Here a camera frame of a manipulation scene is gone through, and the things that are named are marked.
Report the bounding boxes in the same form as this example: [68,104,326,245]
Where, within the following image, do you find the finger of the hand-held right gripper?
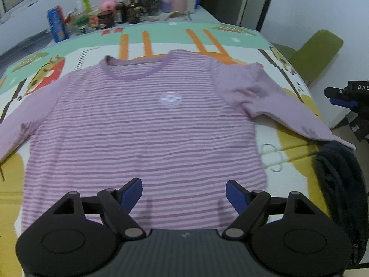
[324,87,359,109]

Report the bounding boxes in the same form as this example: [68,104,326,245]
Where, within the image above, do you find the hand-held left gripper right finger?
[223,180,316,240]

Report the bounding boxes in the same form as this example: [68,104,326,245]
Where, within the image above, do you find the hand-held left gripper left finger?
[52,177,146,240]

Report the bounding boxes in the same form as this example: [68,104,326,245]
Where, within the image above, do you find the purple striped long-sleeve shirt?
[0,50,356,234]

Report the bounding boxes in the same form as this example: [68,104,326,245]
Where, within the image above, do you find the green chair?
[272,30,344,87]

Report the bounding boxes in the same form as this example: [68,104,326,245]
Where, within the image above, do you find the white elastic band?
[261,143,284,174]

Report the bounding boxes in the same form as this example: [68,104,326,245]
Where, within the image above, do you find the dark cloth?
[315,141,369,269]

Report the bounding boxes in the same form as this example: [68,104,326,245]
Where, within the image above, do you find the cartoon printed play mat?
[0,20,332,237]

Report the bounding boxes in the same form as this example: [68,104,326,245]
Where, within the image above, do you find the green lid jar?
[75,17,89,33]

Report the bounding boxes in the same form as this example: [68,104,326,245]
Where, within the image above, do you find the dark brown spread jar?
[97,10,115,30]

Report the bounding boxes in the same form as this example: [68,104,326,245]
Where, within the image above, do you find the small brown bottle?
[115,0,126,24]

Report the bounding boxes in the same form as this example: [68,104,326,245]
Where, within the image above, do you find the dark glass bottle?
[127,0,140,24]

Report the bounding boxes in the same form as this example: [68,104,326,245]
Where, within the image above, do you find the blue drink carton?
[47,6,69,42]

